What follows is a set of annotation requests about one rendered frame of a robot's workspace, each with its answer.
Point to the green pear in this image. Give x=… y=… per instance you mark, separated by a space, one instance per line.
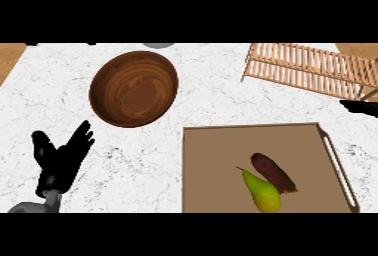
x=263 y=193

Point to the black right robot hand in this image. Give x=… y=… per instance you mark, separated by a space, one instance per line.
x=363 y=107

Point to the brown wooden bowl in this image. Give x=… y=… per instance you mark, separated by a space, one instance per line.
x=133 y=88

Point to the grey round object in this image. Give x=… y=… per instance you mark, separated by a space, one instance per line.
x=158 y=45

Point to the pale wooden tiered shelf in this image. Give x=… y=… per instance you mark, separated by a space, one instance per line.
x=315 y=68

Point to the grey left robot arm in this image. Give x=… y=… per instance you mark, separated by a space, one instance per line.
x=41 y=205

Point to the brown tray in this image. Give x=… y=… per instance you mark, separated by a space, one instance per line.
x=255 y=160

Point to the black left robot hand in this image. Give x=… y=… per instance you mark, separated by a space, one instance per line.
x=59 y=160

